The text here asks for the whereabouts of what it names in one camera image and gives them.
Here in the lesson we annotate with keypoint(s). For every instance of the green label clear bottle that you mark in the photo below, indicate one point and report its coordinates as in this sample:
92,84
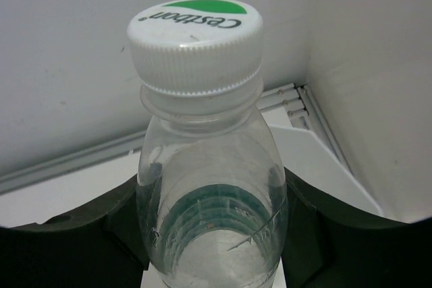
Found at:
211,190

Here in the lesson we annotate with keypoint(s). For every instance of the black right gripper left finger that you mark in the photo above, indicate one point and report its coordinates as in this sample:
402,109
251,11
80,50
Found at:
97,244

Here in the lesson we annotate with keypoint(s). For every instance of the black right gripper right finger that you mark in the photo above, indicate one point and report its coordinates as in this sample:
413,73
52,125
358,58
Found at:
332,244

